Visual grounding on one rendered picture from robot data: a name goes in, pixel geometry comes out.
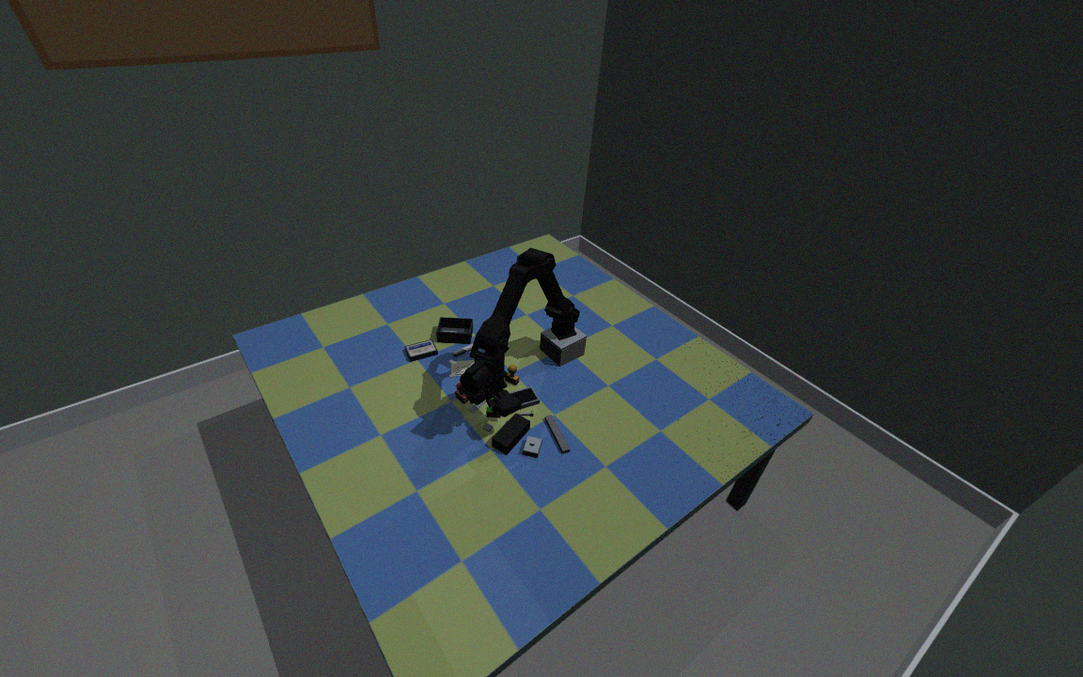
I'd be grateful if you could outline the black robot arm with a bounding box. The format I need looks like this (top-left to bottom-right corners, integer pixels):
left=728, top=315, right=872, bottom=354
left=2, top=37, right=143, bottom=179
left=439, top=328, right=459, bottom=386
left=460, top=248, right=580, bottom=405

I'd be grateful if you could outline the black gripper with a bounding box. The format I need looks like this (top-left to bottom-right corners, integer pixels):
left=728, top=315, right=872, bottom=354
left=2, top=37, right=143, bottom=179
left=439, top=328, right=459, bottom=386
left=485, top=372, right=522, bottom=417

